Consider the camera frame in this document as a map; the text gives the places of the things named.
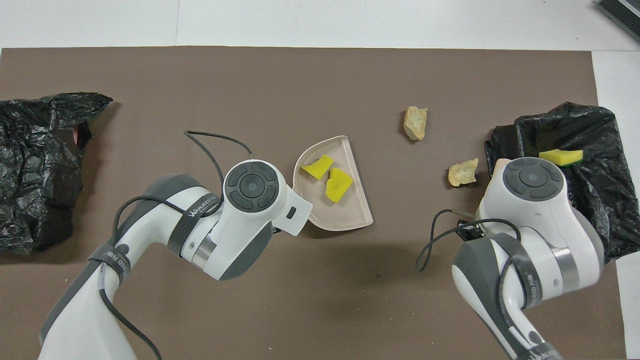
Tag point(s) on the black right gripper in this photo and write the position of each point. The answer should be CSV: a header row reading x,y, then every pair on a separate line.
x,y
470,234

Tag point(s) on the yellow sponge with green backing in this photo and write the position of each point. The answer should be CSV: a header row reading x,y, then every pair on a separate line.
x,y
557,156

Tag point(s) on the pink plastic dustpan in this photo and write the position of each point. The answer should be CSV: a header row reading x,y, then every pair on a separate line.
x,y
345,215

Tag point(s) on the yellow sponge chunk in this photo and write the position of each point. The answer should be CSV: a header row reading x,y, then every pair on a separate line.
x,y
339,186

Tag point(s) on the yellow sponge wedge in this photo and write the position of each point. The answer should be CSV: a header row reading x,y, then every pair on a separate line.
x,y
317,167

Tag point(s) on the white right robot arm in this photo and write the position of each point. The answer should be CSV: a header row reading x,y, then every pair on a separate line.
x,y
535,215

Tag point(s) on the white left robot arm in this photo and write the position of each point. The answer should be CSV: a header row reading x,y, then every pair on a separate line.
x,y
250,225

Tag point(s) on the black bag lined open bin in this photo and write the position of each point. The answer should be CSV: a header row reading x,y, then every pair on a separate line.
x,y
615,190

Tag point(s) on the crumpled black trash bag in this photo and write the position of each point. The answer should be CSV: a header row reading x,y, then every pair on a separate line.
x,y
35,165

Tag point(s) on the beige stone piece right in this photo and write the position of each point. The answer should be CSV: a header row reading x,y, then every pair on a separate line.
x,y
462,173

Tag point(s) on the beige stone piece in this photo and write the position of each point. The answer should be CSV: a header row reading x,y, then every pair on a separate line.
x,y
415,124
462,173

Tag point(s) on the beige stone piece upper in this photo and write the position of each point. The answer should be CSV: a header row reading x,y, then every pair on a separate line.
x,y
415,124

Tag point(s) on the brown table mat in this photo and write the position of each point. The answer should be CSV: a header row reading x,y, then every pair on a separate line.
x,y
300,90

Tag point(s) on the black ribbed panel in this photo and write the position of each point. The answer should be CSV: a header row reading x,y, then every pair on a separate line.
x,y
625,12

